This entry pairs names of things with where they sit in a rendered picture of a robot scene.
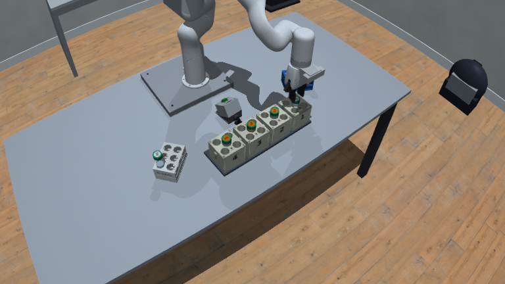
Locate blue tube rack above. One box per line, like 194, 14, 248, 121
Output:
281, 70, 314, 91

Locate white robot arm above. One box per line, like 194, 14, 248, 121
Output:
178, 0, 325, 89

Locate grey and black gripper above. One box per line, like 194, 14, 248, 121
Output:
283, 63, 307, 102

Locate white tube rack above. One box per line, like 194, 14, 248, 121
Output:
153, 143, 187, 183

